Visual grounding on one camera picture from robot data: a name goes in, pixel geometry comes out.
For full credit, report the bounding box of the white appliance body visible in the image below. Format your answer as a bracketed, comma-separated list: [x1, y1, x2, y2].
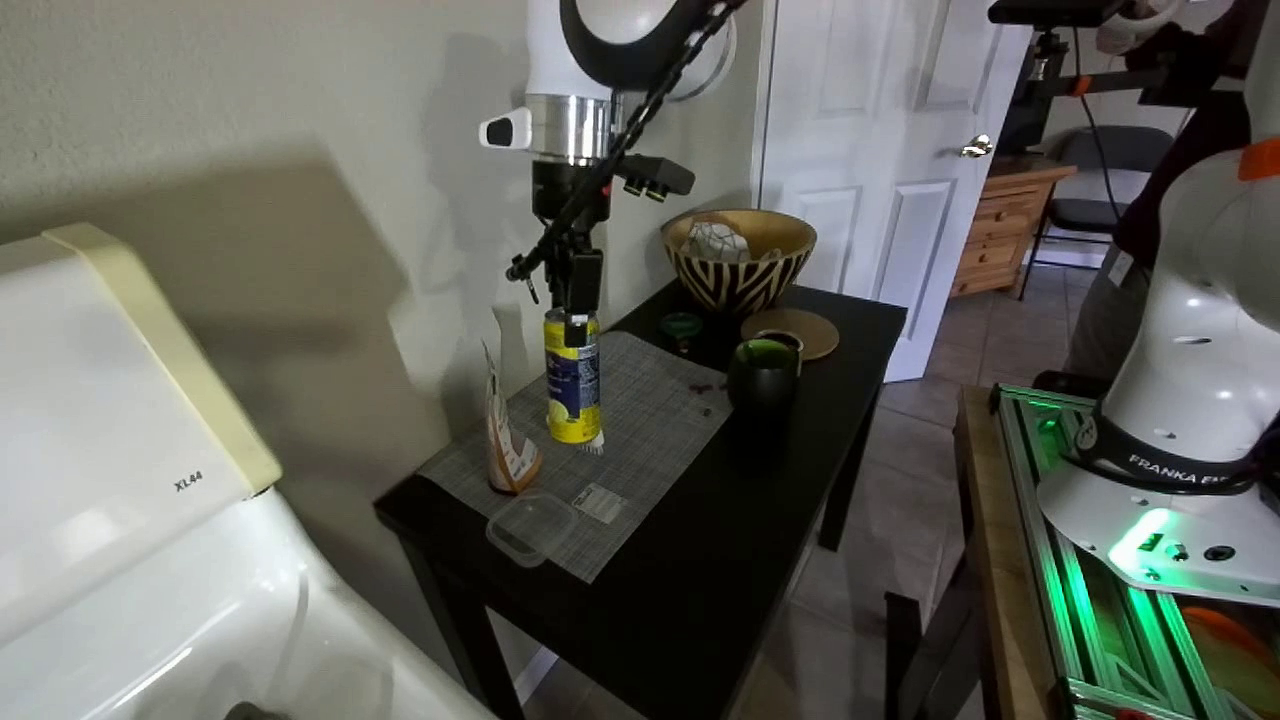
[0, 483, 500, 720]

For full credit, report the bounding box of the black wooden table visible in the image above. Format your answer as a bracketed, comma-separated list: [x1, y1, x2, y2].
[371, 276, 911, 720]

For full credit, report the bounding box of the small clear plastic square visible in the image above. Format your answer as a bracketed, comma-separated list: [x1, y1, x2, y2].
[572, 482, 633, 529]

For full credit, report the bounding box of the black camera stand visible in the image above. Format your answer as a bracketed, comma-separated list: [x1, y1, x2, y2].
[985, 0, 1164, 165]

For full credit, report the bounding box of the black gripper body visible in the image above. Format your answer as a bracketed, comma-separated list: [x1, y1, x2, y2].
[529, 158, 610, 245]

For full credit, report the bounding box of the wooden drawer dresser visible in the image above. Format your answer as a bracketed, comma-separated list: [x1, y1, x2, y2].
[949, 158, 1079, 299]

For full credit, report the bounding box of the orange strap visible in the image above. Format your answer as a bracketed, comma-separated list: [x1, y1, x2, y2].
[1236, 137, 1280, 187]

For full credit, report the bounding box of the wooden workbench top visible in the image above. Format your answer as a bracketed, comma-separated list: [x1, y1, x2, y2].
[950, 385, 1072, 720]

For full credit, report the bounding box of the striped wooden bowl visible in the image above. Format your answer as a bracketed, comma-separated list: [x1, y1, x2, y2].
[660, 203, 820, 320]

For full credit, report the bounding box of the white appliance lid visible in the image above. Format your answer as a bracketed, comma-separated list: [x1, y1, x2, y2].
[0, 220, 288, 648]

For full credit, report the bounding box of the small dark green object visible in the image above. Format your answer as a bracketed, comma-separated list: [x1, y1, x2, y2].
[660, 308, 707, 352]

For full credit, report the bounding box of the round wooden coaster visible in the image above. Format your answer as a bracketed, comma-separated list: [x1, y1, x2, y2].
[735, 304, 843, 363]

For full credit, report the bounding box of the green metal robot mount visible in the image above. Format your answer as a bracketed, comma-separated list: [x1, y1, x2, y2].
[991, 381, 1280, 720]

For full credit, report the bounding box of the grey grid mat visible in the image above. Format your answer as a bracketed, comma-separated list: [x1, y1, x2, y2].
[429, 328, 739, 589]

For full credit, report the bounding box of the yellow and blue can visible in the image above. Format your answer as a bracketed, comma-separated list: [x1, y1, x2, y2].
[539, 308, 607, 453]

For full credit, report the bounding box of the white panel door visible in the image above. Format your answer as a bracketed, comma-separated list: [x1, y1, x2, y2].
[750, 0, 1038, 389]

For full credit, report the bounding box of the dark mug with green rim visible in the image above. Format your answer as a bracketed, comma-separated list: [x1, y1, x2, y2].
[723, 328, 808, 434]

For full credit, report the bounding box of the black folding chair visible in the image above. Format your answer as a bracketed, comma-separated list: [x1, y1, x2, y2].
[1029, 125, 1185, 276]

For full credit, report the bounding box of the white crumpled item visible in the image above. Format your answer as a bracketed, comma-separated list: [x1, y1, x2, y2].
[684, 217, 761, 267]

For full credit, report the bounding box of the clear plastic bag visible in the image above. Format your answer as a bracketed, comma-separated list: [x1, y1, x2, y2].
[474, 336, 548, 501]

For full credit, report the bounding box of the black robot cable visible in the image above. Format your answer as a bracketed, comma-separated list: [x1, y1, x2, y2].
[500, 0, 750, 288]

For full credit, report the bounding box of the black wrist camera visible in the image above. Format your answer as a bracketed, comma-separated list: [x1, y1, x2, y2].
[610, 153, 699, 203]

